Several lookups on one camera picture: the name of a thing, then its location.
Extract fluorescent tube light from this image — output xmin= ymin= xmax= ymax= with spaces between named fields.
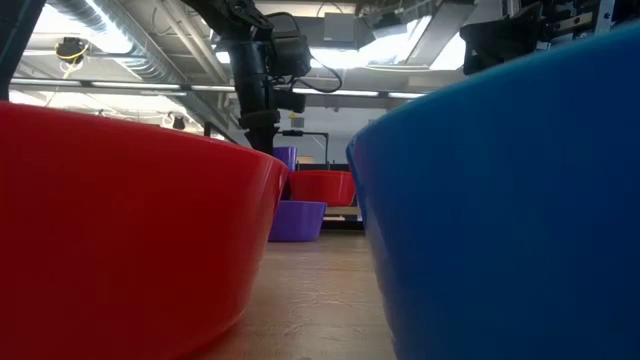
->
xmin=9 ymin=78 xmax=189 ymax=96
xmin=292 ymin=88 xmax=381 ymax=99

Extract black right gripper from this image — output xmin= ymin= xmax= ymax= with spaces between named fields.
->
xmin=459 ymin=0 xmax=640 ymax=76

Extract grey ceiling box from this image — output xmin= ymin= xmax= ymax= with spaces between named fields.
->
xmin=323 ymin=12 xmax=357 ymax=44

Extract silver ceiling panel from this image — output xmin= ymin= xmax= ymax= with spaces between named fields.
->
xmin=404 ymin=0 xmax=476 ymax=69

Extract blue plastic mini bowl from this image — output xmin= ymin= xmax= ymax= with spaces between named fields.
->
xmin=345 ymin=19 xmax=640 ymax=360

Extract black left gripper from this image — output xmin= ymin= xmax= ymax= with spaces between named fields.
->
xmin=238 ymin=108 xmax=282 ymax=154

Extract silver spiral duct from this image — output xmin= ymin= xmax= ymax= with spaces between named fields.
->
xmin=47 ymin=0 xmax=236 ymax=131

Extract red plastic mini bowl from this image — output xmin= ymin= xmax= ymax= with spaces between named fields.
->
xmin=287 ymin=169 xmax=358 ymax=208
xmin=0 ymin=99 xmax=290 ymax=360

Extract purple plastic mini bowl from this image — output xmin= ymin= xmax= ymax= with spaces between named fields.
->
xmin=272 ymin=145 xmax=299 ymax=174
xmin=268 ymin=200 xmax=328 ymax=243

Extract black yellow cable reel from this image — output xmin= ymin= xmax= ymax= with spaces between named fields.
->
xmin=53 ymin=35 xmax=91 ymax=66

